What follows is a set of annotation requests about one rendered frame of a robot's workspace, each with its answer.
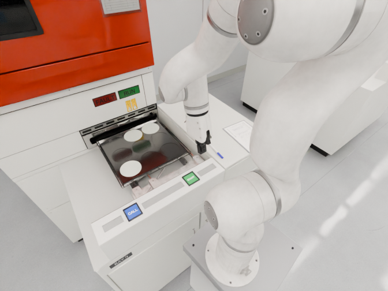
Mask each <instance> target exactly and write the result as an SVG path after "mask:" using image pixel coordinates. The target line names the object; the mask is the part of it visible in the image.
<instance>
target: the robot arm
mask: <svg viewBox="0 0 388 291"><path fill-rule="evenodd" d="M239 41H240V42H241V43H242V44H243V45H244V46H245V47H246V48H247V49H248V50H249V51H250V52H252V53H253V54H255V55H257V56H258V57H260V58H263V59H265V60H268V61H272V62H279V63H290V62H297V63H296V64H295V65H294V66H293V67H292V68H291V70H290V71H288V72H287V74H286V75H284V76H283V78H281V79H280V81H279V82H277V83H276V85H275V86H273V87H272V89H270V90H269V92H268V93H267V95H266V96H265V97H264V99H263V100H262V102H261V104H260V106H259V108H258V111H257V113H256V117H255V121H254V123H253V127H252V132H251V136H250V141H249V151H250V155H251V158H252V160H253V161H254V163H255V165H256V166H257V167H258V168H257V169H255V170H253V171H250V172H248V173H245V174H242V175H240V176H237V177H234V178H231V179H228V180H226V181H223V182H221V183H219V184H217V185H216V186H214V187H213V188H211V189H210V190H209V192H208V194H207V195H206V197H205V200H204V212H205V214H206V216H207V218H208V220H209V223H210V224H211V225H212V227H213V228H214V229H215V231H216V232H217V233H215V234H214V235H213V236H212V237H211V238H210V239H209V241H208V243H207V246H206V252H205V259H206V264H207V267H208V269H209V271H210V273H211V274H212V276H213V277H214V278H215V279H216V280H217V281H219V282H220V283H222V284H224V285H226V286H229V287H233V288H239V287H242V286H245V285H247V284H249V283H250V282H251V281H252V280H253V279H254V278H255V276H256V275H257V273H258V269H259V255H258V252H257V248H258V246H259V244H260V243H261V241H262V238H263V235H264V222H266V221H268V220H271V219H272V218H275V217H277V216H279V215H281V214H283V213H285V212H287V211H288V210H289V209H291V208H292V207H293V206H294V205H295V204H296V202H297V201H298V199H299V197H300V193H301V183H300V164H301V161H302V160H303V157H304V155H305V154H306V152H307V150H308V149H309V147H310V145H311V144H312V142H313V140H314V138H315V137H316V135H317V134H318V132H319V130H320V129H321V127H322V126H323V125H324V123H325V122H326V121H327V120H328V118H329V117H330V116H331V115H332V114H333V112H335V111H336V109H338V107H339V106H340V105H341V104H342V103H344V101H346V100H347V98H348V97H350V96H351V94H353V93H354V92H355V91H356V90H357V89H358V88H359V87H360V86H361V85H363V84H364V83H365V82H366V81H367V80H368V79H369V78H370V77H371V76H372V75H373V74H374V73H375V72H376V71H377V70H378V69H379V68H380V67H381V66H382V65H383V64H384V63H385V62H386V61H387V60H388V0H211V1H210V3H209V6H208V8H207V11H206V14H205V16H204V19H203V22H202V25H201V27H200V30H199V33H198V35H197V38H196V40H195V41H194V42H193V43H192V44H190V45H189V46H187V47H186V48H184V49H183V50H181V51H180V52H179V53H177V54H176V55H175V56H174V57H173V58H172V59H171V60H170V61H169V62H168V63H167V64H166V65H165V67H164V69H163V71H162V74H161V77H160V81H159V86H158V92H159V96H160V98H161V100H162V101H163V102H164V103H166V104H173V103H178V102H181V101H183V103H184V110H185V112H186V113H185V119H186V130H187V134H188V135H190V137H192V138H194V139H195V142H196V144H197V152H198V153H199V154H203V153H205V152H206V151H207V148H206V145H209V144H211V141H210V139H212V127H211V121H210V116H209V113H208V110H209V108H210V106H209V99H208V86H207V74H209V73H211V72H213V71H215V70H216V69H218V68H219V67H221V66H222V65H223V64H224V63H225V62H226V60H227V59H228V58H229V56H230V55H231V53H232V52H233V50H234V49H235V47H236V46H237V45H238V43H239Z"/></svg>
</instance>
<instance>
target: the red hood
mask: <svg viewBox="0 0 388 291"><path fill-rule="evenodd" d="M153 65H154V56H153V51H152V43H151V34H150V25H149V20H148V12H147V3H146V0H0V107H3V106H7V105H10V104H14V103H17V102H22V101H24V100H28V99H32V98H36V97H39V96H43V95H47V94H51V93H54V92H58V91H62V90H65V89H68V88H73V87H76V86H80V85H83V84H87V83H91V82H94V81H98V80H102V79H106V78H109V77H113V76H117V75H119V74H124V73H128V72H131V71H134V70H138V69H142V68H146V67H149V66H153Z"/></svg>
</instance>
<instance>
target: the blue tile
mask: <svg viewBox="0 0 388 291"><path fill-rule="evenodd" d="M125 213H126V215H127V217H128V218H129V220H130V219H132V218H134V217H135V216H137V215H139V214H141V212H140V210H139V208H138V207H137V205H136V204H135V205H134V206H131V207H130V208H128V209H126V210H125Z"/></svg>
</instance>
